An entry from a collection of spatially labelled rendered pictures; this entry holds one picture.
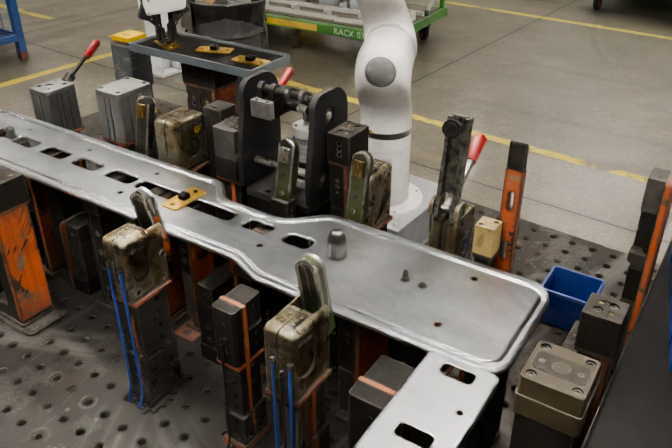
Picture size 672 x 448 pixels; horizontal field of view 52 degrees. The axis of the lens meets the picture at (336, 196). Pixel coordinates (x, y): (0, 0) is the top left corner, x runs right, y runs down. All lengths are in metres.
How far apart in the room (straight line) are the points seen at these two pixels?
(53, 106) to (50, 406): 0.73
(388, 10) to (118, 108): 0.62
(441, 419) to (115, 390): 0.70
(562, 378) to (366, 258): 0.40
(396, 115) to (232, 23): 2.58
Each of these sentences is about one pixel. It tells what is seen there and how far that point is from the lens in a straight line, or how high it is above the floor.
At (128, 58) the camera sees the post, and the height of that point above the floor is 1.11.
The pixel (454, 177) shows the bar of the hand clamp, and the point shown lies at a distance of 1.13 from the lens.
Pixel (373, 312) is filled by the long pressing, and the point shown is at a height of 1.00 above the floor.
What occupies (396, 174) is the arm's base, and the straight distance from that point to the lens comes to 1.61.
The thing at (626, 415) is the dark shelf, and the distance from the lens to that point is 0.88.
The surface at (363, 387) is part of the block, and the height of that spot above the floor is 0.98.
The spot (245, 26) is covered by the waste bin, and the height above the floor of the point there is 0.58.
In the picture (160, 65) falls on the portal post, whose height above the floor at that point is 0.05.
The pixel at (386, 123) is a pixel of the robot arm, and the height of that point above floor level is 1.03.
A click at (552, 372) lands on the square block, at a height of 1.06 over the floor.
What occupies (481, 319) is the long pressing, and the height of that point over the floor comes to 1.00.
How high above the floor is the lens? 1.62
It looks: 29 degrees down
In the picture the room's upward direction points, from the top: straight up
